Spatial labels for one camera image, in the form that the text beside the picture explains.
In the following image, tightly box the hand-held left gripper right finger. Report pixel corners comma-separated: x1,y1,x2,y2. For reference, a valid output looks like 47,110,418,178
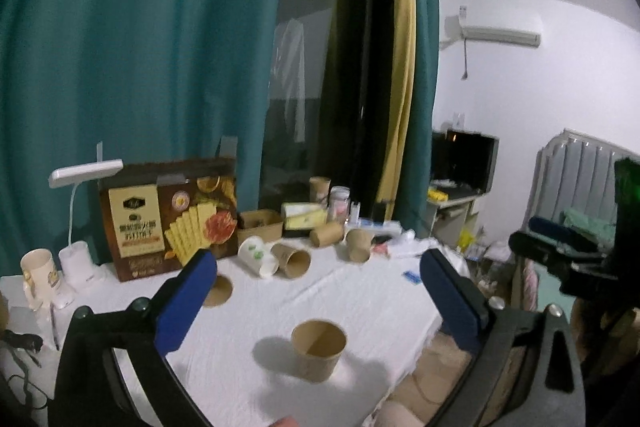
420,249,586,427

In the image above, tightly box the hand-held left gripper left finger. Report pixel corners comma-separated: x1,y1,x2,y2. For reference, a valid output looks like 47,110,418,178
47,249,218,427

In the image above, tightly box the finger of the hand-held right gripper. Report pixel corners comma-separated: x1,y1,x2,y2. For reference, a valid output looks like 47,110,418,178
509,231,608,280
529,216,603,254

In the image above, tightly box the brown paper cup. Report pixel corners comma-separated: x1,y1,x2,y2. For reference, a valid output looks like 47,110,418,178
309,222,346,248
309,177,332,208
202,274,234,308
271,243,312,280
346,228,373,263
291,320,347,383

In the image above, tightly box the white paper cup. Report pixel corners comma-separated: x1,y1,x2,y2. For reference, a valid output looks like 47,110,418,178
237,235,280,279

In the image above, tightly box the green cloth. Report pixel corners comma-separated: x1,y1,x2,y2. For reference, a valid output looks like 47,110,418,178
565,209,617,244

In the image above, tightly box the grey ribbed radiator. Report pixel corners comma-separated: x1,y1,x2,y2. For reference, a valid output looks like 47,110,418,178
525,128,640,228

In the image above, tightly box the white side desk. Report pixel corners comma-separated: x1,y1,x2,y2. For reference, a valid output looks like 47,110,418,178
427,187,483,248

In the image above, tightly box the brown cracker box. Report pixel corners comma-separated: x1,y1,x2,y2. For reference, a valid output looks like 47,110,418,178
98,158,238,282

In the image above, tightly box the brown paper tray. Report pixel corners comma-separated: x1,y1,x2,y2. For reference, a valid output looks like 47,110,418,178
236,209,285,248

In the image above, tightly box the white tablecloth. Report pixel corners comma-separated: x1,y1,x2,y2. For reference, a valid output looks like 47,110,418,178
0,227,471,427

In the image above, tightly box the white desk lamp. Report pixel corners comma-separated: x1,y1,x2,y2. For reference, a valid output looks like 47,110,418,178
48,159,124,290

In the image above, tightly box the black monitor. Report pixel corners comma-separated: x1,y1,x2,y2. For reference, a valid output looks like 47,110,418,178
431,130,500,198

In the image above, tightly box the black pen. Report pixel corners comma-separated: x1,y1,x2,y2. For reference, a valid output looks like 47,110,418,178
49,304,61,350

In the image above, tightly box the yellow tissue box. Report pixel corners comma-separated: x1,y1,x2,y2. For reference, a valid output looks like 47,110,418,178
281,202,328,235

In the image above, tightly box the glass jar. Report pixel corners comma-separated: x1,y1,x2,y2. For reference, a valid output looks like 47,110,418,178
328,187,351,224

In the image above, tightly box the white printed mug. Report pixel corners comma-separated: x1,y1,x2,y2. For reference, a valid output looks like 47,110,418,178
20,248,63,308

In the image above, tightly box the narrow teal curtain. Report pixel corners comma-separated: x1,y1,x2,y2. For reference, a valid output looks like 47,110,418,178
395,0,441,233

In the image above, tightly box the white air conditioner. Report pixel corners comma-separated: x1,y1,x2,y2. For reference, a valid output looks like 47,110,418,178
457,24,542,48

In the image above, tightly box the yellow curtain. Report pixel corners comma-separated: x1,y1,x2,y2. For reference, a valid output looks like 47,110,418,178
375,0,418,208

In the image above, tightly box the dark glass sliding door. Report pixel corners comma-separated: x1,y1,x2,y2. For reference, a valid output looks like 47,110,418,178
260,0,396,218

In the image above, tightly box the wide teal curtain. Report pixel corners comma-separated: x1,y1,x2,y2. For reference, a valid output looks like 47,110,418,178
0,0,301,278

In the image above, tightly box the black cable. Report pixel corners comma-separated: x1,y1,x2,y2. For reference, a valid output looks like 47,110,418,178
0,329,51,408

